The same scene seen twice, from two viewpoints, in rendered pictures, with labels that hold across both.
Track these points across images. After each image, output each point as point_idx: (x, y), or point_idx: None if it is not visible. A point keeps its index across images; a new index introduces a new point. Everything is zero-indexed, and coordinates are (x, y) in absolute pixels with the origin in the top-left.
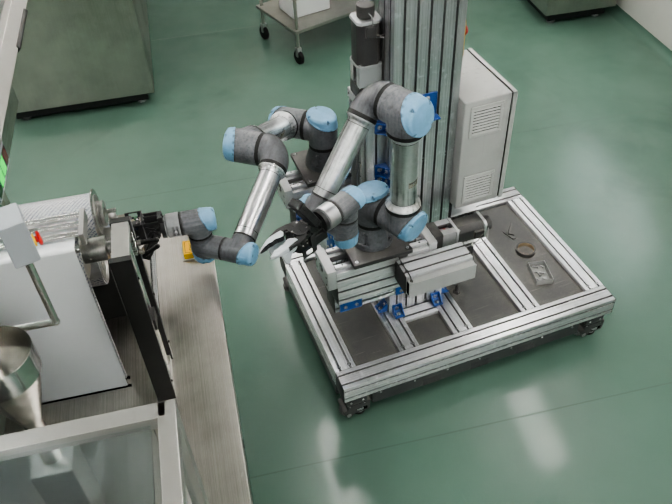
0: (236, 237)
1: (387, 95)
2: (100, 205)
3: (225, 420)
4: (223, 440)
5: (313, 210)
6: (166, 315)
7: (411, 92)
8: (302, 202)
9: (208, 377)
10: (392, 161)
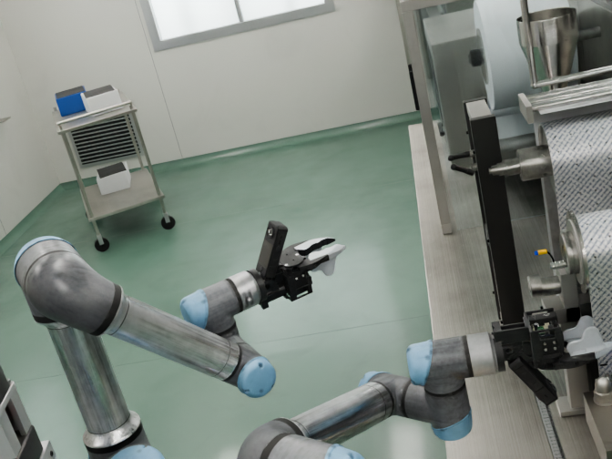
0: (385, 380)
1: (65, 248)
2: (563, 232)
3: (443, 303)
4: (445, 291)
5: (253, 350)
6: (523, 392)
7: (32, 246)
8: (269, 227)
9: (460, 332)
10: (103, 344)
